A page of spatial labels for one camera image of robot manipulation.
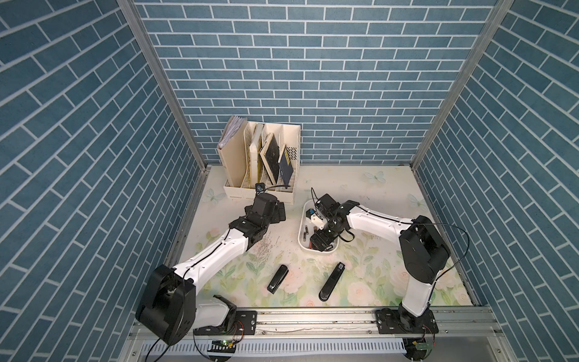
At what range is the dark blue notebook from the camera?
3.33 ft

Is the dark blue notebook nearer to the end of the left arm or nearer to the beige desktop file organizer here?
the beige desktop file organizer

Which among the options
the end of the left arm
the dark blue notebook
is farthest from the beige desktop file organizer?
the end of the left arm
